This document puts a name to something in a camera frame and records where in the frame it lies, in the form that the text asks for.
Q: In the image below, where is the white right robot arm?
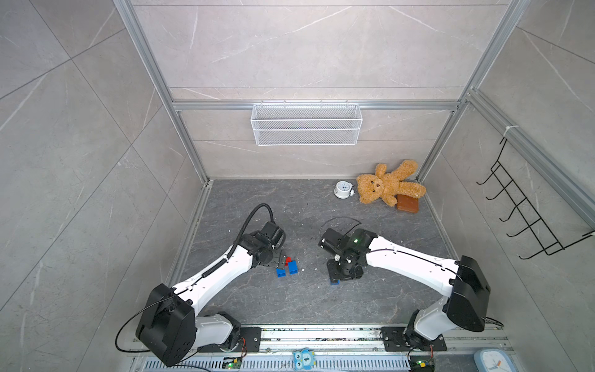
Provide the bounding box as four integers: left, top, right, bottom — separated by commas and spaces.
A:
319, 229, 491, 351

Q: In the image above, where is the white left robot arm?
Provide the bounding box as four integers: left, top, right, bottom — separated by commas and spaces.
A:
136, 222, 286, 367

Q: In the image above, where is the white alarm clock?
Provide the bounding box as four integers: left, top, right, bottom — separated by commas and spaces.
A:
334, 181, 354, 199

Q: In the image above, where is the brown leather wallet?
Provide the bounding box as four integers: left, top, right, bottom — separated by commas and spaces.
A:
395, 195, 419, 214

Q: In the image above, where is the brown teddy bear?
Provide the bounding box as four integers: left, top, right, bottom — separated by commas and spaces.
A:
356, 160, 426, 207

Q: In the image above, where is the blue owl figurine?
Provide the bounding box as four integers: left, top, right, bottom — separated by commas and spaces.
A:
293, 348, 317, 371

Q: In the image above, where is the white blue desk clock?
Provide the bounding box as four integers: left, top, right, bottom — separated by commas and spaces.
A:
474, 349, 518, 372

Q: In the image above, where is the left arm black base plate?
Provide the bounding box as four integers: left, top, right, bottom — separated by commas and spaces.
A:
200, 326, 262, 353

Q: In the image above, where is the white wire mesh basket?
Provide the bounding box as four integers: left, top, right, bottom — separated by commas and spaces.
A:
250, 103, 364, 147

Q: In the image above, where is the black wire hook rack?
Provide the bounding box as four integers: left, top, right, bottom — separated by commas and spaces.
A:
476, 139, 594, 260

